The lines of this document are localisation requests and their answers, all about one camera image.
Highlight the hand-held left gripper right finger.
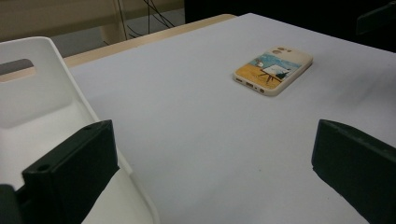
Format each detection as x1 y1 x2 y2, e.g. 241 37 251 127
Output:
311 119 396 224

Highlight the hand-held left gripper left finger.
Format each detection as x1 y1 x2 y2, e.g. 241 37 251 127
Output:
15 119 120 224

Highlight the white plastic storage bin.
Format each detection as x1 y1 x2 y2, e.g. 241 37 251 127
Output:
0 35 163 224

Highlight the phone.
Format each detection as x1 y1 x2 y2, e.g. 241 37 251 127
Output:
232 46 314 97

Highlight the white table sheet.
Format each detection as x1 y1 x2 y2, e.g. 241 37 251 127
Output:
68 12 396 224

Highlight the black floor cable bundle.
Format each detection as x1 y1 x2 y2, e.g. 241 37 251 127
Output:
116 0 176 42

